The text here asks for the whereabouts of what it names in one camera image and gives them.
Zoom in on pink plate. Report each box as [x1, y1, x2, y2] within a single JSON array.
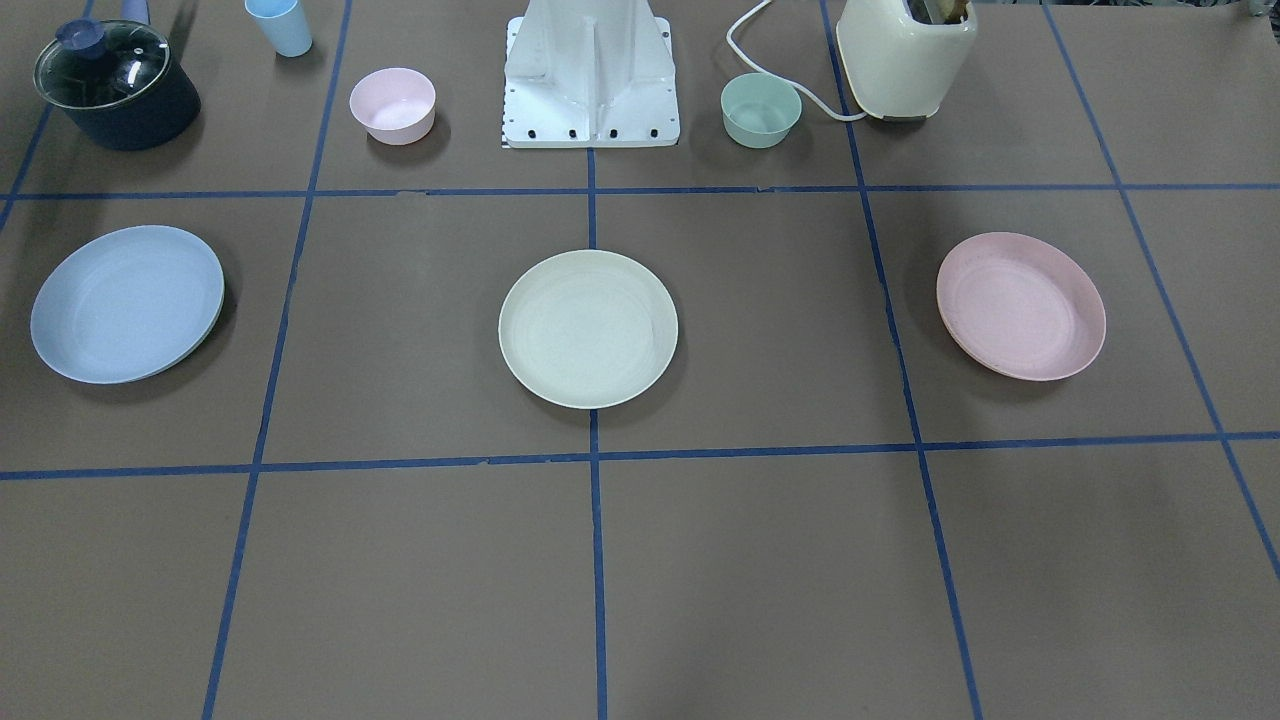
[[934, 232, 1107, 382]]

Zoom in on blue plate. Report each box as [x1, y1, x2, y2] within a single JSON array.
[[29, 225, 225, 386]]

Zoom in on cream plate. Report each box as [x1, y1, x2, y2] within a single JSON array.
[[497, 249, 680, 410]]

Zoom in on green bowl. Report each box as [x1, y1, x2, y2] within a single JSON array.
[[719, 73, 803, 149]]

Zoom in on pink bowl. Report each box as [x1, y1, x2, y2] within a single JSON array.
[[348, 67, 436, 146]]

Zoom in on cream toaster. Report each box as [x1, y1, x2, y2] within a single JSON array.
[[835, 1, 979, 122]]

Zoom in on light blue cup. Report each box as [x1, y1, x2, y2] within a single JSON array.
[[244, 0, 314, 58]]

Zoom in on dark blue pot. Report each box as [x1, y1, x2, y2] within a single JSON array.
[[46, 1, 201, 151]]

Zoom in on glass pot lid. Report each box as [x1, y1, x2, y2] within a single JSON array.
[[33, 18, 173, 110]]

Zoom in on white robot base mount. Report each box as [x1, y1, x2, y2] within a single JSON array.
[[500, 1, 681, 149]]

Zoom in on white toaster cable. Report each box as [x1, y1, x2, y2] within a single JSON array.
[[726, 0, 867, 123]]

